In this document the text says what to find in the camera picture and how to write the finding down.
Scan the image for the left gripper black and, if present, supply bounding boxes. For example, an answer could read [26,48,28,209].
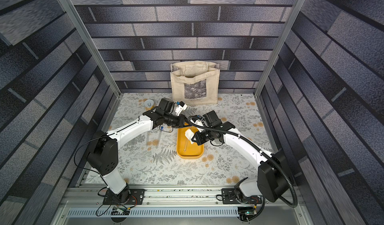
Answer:
[163,113,194,127]

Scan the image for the white wipe cloth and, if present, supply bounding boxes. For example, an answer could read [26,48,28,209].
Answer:
[185,129,195,144]

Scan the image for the test tube blue cap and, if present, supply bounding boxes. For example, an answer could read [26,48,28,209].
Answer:
[184,137,190,152]
[154,126,164,147]
[146,131,152,146]

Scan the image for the yellow plastic tray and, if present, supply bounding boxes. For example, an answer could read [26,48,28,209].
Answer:
[177,127,204,159]

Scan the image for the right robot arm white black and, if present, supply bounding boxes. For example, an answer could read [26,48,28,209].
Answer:
[188,111,298,208]

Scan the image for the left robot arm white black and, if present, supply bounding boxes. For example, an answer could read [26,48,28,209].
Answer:
[86,98,188,205]

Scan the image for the beige canvas tote bag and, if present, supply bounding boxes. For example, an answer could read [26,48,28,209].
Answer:
[170,61,220,105]

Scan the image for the right controller board green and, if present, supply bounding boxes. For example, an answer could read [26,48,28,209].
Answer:
[238,205,258,222]

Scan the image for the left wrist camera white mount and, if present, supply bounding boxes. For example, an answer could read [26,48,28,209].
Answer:
[174,102,188,116]

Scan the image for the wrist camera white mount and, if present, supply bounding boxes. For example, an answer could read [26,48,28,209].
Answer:
[174,102,188,116]
[194,116,207,127]

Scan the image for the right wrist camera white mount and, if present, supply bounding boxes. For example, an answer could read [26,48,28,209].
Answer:
[194,116,207,127]

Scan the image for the black corrugated cable conduit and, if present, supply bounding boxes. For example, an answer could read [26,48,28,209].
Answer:
[187,116,298,208]

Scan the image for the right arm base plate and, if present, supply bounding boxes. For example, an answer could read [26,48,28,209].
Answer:
[221,188,263,205]

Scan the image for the aluminium mounting rail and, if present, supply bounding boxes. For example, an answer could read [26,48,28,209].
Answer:
[50,185,313,225]

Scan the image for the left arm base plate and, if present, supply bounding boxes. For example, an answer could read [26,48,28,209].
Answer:
[103,189,146,206]

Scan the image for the left controller board with wires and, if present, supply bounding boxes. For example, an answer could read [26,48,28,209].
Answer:
[96,193,138,223]

